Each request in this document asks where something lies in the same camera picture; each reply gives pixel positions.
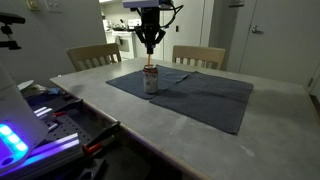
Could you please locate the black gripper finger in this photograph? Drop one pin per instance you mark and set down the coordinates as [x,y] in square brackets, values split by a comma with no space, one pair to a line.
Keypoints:
[159,37]
[141,35]

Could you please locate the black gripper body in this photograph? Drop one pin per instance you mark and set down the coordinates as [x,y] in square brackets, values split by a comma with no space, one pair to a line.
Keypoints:
[150,20]

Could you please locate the orange drinking straw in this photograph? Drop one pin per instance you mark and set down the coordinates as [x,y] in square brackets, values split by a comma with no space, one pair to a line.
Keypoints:
[149,60]

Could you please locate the silver red soda can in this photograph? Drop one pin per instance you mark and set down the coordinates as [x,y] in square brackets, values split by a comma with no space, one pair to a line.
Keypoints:
[150,81]

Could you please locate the white kitchen stove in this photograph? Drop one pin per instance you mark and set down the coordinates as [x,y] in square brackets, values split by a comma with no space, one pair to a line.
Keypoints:
[126,43]

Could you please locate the light wooden slatted chair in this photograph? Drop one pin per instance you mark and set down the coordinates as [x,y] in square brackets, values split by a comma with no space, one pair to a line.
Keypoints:
[93,55]
[200,55]

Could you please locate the dark blue cloth mat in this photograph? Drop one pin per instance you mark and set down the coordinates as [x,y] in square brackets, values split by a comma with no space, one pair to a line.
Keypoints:
[206,100]
[130,83]

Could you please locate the black orange bar clamp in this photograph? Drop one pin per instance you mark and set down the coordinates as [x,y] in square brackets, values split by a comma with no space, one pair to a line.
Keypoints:
[100,138]

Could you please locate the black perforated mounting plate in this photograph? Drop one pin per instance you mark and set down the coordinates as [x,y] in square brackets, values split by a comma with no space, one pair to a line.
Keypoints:
[73,128]

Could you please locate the white round plate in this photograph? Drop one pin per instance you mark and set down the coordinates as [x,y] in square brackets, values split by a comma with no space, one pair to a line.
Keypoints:
[26,84]

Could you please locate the grey room door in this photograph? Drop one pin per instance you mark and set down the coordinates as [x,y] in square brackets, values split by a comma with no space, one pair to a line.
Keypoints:
[286,43]

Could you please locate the white wall switch plate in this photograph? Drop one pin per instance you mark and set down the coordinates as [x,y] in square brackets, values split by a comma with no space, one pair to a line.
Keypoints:
[54,5]

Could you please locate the yellowish wall plate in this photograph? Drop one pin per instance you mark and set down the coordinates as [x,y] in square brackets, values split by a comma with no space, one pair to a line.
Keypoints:
[33,4]

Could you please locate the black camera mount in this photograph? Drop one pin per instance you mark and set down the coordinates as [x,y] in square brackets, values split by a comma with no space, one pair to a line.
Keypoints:
[10,18]

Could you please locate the aluminium extrusion rail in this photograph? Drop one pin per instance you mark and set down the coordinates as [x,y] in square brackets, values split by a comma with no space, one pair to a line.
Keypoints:
[50,153]

